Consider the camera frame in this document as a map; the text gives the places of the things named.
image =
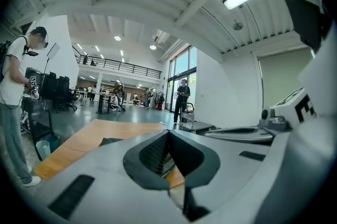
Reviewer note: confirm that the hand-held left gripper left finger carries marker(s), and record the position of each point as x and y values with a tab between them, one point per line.
105	178

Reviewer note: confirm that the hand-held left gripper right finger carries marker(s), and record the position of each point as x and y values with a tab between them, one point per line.
231	170

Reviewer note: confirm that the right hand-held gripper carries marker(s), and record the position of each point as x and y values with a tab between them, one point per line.
289	110

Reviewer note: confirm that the metal trolley cart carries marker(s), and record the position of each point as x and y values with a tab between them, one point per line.
197	125

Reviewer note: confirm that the teal waste bin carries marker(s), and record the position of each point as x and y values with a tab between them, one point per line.
54	142

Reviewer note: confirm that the pale waste bin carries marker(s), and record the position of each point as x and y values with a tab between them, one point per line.
43	150

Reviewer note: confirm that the black work stand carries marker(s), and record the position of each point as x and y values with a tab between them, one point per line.
39	123

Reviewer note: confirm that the glass entrance door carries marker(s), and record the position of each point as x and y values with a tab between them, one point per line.
183	67

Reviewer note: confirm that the black office chair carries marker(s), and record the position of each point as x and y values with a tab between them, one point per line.
67	91
50	86

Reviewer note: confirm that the round ceiling detector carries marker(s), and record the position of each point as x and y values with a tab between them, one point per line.
238	26

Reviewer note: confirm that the black balcony railing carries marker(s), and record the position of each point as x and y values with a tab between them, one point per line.
118	65

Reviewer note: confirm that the round ceiling lamp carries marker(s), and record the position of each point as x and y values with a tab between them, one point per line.
153	47
117	38

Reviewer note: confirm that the light panel on stand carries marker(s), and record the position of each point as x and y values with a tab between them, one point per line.
53	50

